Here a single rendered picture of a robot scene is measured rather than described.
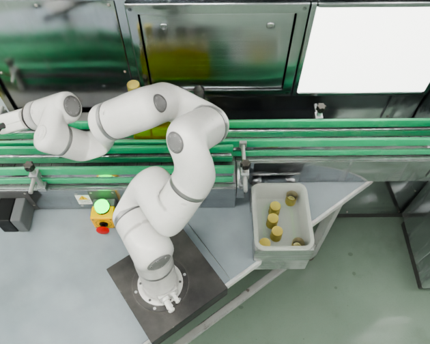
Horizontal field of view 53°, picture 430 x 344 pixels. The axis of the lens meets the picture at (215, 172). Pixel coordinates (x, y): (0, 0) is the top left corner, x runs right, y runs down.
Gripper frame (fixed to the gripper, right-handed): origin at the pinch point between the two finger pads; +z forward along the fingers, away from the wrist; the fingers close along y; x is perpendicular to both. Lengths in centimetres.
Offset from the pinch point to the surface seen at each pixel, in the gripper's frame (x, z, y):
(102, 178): 22.6, -11.5, -17.2
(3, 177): 14.3, 12.3, -3.3
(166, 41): -9.5, -37.9, -31.1
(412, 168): 48, -89, -72
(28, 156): 10.9, 9.2, -11.3
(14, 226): 29.9, 16.3, -3.0
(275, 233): 52, -53, -36
